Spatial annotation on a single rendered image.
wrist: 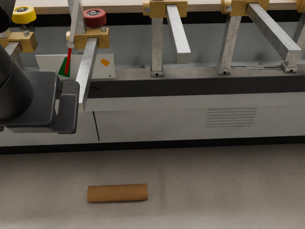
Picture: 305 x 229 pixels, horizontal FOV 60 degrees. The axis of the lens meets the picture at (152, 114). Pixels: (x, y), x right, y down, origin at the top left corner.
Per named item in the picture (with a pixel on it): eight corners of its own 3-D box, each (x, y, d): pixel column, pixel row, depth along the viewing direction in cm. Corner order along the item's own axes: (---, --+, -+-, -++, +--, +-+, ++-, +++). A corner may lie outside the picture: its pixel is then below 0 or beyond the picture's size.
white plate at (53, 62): (115, 78, 96) (112, 54, 89) (43, 80, 95) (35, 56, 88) (115, 77, 96) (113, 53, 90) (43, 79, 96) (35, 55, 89)
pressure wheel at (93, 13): (108, 48, 93) (104, 16, 85) (85, 48, 93) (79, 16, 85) (110, 37, 99) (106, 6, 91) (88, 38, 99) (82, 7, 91)
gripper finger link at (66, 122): (40, 104, 39) (13, 71, 31) (89, 104, 40) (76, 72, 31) (34, 149, 37) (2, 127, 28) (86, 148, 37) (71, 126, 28)
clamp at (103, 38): (109, 48, 88) (107, 34, 85) (68, 49, 88) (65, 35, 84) (110, 40, 92) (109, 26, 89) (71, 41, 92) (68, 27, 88)
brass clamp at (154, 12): (186, 18, 82) (188, 1, 78) (143, 19, 81) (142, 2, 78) (184, 10, 86) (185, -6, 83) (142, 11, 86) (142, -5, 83)
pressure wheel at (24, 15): (46, 38, 98) (37, 7, 91) (27, 46, 94) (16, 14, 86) (34, 32, 102) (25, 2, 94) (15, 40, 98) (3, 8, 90)
